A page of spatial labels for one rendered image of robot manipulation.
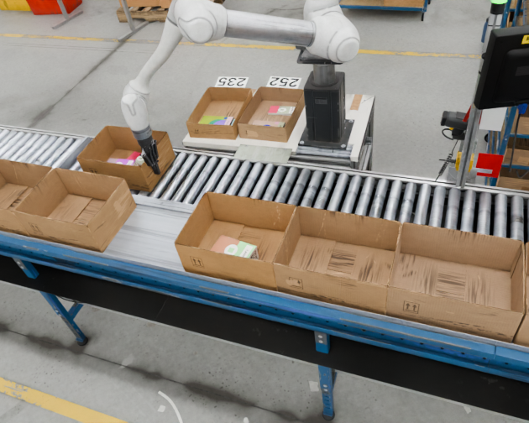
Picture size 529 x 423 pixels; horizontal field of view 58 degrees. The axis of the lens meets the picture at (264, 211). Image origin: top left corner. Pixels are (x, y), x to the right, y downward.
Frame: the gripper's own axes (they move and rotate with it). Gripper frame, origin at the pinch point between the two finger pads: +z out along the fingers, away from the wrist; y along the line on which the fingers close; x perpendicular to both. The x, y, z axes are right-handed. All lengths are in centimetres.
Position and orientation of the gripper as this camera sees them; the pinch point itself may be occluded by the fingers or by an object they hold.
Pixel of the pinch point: (155, 168)
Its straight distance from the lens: 250.5
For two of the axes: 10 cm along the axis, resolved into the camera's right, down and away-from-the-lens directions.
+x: -9.3, -1.5, 3.3
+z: 1.3, 7.0, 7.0
